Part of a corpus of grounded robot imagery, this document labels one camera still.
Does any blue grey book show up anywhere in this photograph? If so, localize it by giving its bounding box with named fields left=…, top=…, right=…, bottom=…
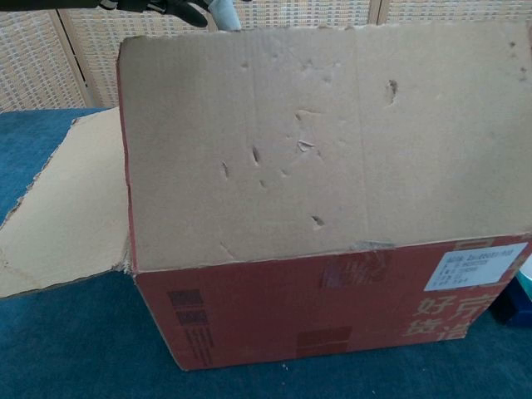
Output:
left=492, top=269, right=532, bottom=328

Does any red cardboard box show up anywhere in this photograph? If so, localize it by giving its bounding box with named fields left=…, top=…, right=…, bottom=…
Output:
left=0, top=20, right=532, bottom=372

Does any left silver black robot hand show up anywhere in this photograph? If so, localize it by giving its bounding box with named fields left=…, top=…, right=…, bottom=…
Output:
left=97, top=0, right=242, bottom=31

